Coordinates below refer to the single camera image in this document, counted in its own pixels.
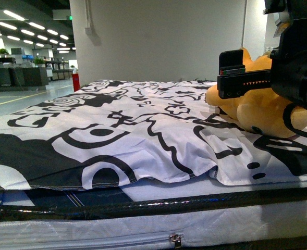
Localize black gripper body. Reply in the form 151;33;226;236
217;49;271;99

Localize orange plush toy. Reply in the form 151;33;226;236
205;47;307;138

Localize black and white patterned sheet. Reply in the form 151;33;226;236
0;80;307;190

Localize red bin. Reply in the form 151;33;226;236
72;73;80;92

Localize white quilted mattress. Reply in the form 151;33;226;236
0;177;307;249

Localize green potted plant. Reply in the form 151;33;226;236
33;57;45;67

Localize dark office counter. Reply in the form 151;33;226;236
0;68;48;87

